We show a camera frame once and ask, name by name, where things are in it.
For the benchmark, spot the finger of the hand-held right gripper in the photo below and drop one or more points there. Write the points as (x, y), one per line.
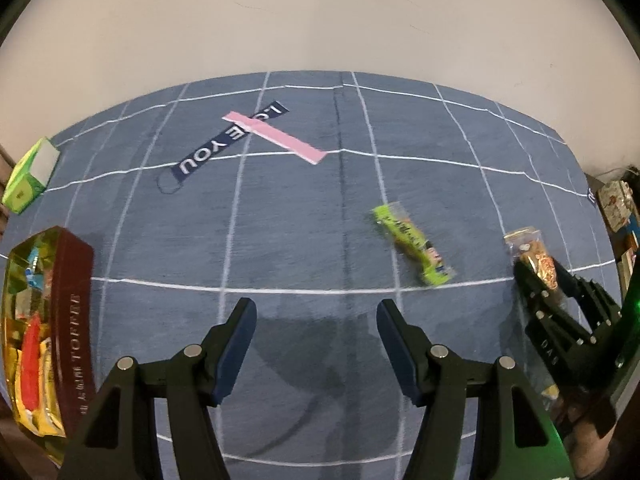
(542, 310)
(597, 305)

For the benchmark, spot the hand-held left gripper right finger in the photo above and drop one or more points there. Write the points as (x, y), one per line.
(400, 355)

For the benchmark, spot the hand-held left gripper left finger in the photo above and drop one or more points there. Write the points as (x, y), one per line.
(232, 355)

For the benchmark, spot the clear mixed nut packet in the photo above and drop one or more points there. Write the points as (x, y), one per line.
(530, 250)

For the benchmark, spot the green small snack packet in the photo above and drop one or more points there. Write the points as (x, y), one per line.
(410, 240)

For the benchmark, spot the gold tin box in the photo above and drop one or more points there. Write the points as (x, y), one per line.
(70, 310)

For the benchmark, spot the yellow snack packet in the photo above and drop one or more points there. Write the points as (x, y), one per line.
(50, 400)

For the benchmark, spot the red snack packet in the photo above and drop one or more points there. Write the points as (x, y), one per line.
(31, 360)

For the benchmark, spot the blue candy wrapper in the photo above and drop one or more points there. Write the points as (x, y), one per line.
(36, 262)

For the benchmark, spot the cluttered shelf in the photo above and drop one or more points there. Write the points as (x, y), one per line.
(615, 200)

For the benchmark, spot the blue checked cloth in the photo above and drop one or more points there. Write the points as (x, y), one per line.
(300, 210)

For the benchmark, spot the green tissue pack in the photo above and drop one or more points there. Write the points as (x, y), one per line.
(27, 185)

